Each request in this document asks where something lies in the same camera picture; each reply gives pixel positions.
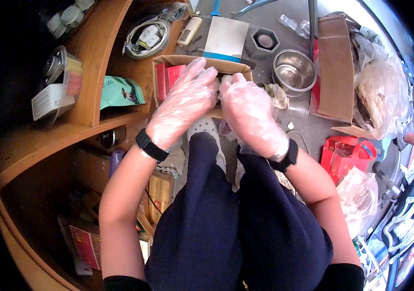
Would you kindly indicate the green pouch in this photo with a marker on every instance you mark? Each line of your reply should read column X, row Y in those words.
column 119, row 92

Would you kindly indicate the flat brown cardboard piece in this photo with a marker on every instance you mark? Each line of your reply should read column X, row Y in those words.
column 336, row 69

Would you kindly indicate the red shopping bag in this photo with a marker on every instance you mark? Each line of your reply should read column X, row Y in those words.
column 341, row 160

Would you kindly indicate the person's left fingers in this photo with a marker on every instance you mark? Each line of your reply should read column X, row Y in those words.
column 201, row 78

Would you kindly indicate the white board with blue edge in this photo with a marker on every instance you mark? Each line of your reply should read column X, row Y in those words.
column 225, row 38

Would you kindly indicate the person's legs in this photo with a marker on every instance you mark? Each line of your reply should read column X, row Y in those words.
column 228, row 218

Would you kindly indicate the steel bowl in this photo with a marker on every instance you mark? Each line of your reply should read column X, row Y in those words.
column 294, row 71

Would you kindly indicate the yellowish paper boxes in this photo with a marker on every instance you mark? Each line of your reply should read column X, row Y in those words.
column 160, row 194

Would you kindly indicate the clear plastic wrapper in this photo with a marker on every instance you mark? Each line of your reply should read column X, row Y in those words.
column 294, row 26

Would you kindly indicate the red printed carton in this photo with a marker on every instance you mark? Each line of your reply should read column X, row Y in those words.
column 86, row 247

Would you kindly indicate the person's right fingers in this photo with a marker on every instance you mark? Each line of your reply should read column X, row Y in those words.
column 237, row 87

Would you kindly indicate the person's left hand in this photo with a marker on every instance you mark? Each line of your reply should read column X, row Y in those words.
column 177, row 109

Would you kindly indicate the white bottles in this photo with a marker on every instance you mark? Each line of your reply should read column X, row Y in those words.
column 69, row 16

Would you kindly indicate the open brown cardboard box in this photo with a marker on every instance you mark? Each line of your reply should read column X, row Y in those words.
column 228, row 65

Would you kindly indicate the clear glass cup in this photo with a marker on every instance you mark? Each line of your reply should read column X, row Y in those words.
column 299, row 109

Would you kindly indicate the crumpled greenish plastic wrap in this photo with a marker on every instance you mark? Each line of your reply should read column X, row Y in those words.
column 278, row 95

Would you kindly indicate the white carton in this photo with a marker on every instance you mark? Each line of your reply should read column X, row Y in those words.
column 50, row 102

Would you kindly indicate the red packets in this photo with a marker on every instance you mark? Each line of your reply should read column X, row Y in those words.
column 168, row 78

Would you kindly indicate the purple bottle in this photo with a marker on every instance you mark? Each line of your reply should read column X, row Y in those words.
column 116, row 162

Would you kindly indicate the large filled clear plastic bag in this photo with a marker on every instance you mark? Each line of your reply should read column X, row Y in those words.
column 381, row 94

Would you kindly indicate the person's right hand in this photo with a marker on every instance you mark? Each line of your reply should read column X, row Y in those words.
column 254, row 116

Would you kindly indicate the crumpled clear plastic bag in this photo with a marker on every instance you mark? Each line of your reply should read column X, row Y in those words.
column 358, row 198

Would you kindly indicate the black wrist band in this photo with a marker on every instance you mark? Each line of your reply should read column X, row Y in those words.
column 287, row 158
column 151, row 147

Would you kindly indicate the metal cylinder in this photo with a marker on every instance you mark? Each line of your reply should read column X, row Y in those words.
column 111, row 137

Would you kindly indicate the wooden shelf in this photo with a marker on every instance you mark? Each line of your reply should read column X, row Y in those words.
column 90, row 54

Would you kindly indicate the person's body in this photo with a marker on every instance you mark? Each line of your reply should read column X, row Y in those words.
column 341, row 278

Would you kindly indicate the beige remote control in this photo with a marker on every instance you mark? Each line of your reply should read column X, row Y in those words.
column 189, row 32

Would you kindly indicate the grey hexagonal block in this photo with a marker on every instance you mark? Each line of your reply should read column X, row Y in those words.
column 263, row 42

